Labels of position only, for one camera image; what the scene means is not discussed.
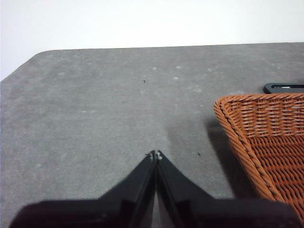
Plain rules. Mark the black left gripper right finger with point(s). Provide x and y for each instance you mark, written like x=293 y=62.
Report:
x=213 y=213

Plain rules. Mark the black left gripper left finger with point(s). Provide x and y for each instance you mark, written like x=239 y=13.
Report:
x=107 y=211

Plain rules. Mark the brown wicker basket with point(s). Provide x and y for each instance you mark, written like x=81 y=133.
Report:
x=273 y=142

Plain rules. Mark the flat black tray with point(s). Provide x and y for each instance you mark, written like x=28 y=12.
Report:
x=268 y=89

